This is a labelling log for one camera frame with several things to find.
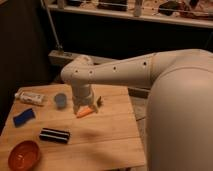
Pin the blue ceramic cup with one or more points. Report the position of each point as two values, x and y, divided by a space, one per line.
60 100

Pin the metal pole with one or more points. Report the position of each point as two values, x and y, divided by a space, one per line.
59 46

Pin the blue brush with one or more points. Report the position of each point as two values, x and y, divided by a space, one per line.
23 117

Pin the small dark clip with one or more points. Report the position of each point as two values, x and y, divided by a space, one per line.
99 101

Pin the wooden shelf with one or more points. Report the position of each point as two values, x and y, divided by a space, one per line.
194 13

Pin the white tube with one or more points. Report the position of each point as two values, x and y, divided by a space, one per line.
30 98

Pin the orange carrot toy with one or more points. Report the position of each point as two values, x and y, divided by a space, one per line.
86 111

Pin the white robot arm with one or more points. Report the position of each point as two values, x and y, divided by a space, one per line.
179 109

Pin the orange bowl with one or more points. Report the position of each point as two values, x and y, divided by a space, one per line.
24 156

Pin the black striped eraser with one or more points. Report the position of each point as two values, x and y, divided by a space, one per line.
54 135

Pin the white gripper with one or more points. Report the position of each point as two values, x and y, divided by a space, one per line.
83 95

